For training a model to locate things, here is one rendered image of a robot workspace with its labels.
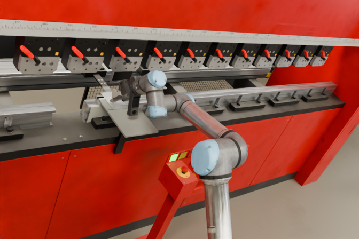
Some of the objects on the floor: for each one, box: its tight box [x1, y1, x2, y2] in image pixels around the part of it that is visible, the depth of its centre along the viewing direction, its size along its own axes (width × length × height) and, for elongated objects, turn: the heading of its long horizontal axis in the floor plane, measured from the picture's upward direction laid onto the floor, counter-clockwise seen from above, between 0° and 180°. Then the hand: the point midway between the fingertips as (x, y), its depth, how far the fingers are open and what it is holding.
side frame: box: [265, 46, 359, 186], centre depth 350 cm, size 25×85×230 cm, turn 7°
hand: (117, 101), depth 196 cm, fingers open, 5 cm apart
